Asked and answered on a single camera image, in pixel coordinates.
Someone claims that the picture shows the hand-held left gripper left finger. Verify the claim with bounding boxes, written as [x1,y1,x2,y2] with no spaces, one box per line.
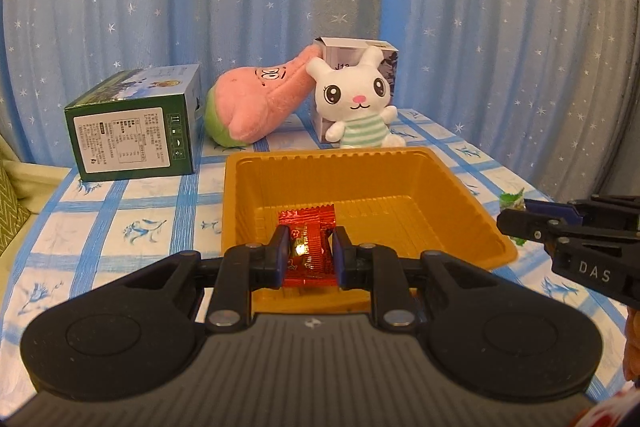
[119,225,292,334]

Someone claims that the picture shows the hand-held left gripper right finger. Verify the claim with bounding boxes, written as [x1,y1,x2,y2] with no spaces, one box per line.
[331,225,497,334]

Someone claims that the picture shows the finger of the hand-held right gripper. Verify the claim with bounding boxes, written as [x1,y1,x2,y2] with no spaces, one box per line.
[522,194,640,231]
[496,208,640,254]

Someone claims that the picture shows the green candy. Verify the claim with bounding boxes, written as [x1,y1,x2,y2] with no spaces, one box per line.
[499,188,528,247]

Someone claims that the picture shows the red foil candy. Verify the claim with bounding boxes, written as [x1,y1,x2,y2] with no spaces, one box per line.
[277,203,337,290]

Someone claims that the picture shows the yellow plastic tray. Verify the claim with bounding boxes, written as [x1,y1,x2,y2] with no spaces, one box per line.
[221,147,519,314]

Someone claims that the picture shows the person's right hand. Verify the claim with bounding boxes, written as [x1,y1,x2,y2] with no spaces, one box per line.
[622,307,640,384]

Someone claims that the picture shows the red and white clothing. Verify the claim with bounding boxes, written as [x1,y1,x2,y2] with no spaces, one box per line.
[572,382,640,427]

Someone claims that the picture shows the pink starfish plush toy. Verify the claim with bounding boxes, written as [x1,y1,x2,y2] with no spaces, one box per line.
[203,45,327,146]

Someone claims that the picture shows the blue checked tablecloth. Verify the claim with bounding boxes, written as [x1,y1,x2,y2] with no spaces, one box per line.
[0,107,636,408]

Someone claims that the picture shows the white bunny plush toy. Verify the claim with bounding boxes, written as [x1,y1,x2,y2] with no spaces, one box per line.
[305,46,406,150]

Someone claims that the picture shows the green carton box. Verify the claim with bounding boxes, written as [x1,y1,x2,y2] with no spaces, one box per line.
[64,64,203,182]

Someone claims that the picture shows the grey and white carton box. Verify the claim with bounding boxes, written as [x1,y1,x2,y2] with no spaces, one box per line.
[312,37,401,142]

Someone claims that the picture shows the green patterned cushion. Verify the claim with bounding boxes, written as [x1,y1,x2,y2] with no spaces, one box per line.
[0,134,32,258]

